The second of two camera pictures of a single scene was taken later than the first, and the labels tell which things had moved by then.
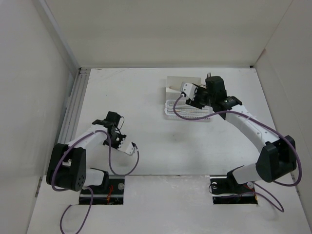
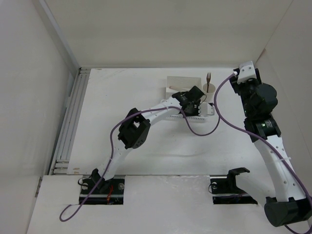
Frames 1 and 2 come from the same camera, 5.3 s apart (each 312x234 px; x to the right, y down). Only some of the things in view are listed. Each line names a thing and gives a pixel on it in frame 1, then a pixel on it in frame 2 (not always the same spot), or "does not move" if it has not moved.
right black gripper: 194,102 to 236,87
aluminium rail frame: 75,106 does not move
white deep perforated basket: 173,94 does not move
